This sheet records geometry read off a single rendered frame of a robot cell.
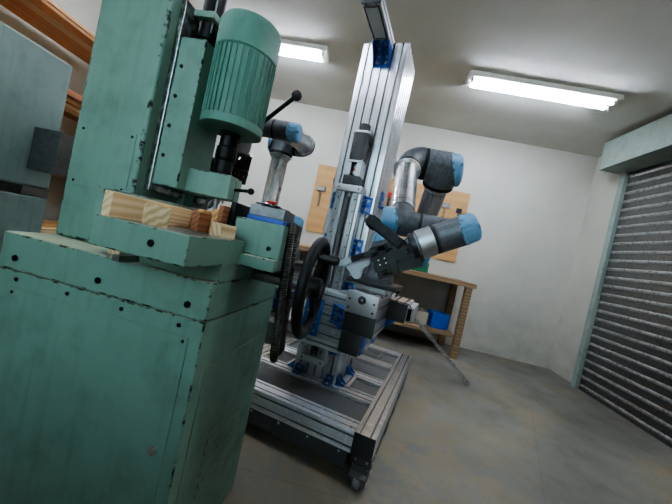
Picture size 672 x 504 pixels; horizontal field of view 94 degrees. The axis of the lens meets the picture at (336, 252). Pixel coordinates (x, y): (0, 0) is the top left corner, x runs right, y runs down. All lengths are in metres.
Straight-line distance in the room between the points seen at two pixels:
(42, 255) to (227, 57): 0.68
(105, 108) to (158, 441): 0.87
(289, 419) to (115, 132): 1.24
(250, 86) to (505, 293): 4.05
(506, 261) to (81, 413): 4.27
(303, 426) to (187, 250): 1.08
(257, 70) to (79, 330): 0.80
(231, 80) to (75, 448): 0.99
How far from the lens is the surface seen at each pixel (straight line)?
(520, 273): 4.61
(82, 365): 0.98
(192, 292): 0.77
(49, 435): 1.10
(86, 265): 0.95
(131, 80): 1.12
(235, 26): 1.06
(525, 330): 4.73
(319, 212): 4.21
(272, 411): 1.59
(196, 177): 1.01
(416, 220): 0.88
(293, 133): 1.30
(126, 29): 1.20
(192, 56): 1.10
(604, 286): 4.33
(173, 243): 0.65
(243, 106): 0.97
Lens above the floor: 0.94
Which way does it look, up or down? 1 degrees down
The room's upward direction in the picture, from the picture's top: 12 degrees clockwise
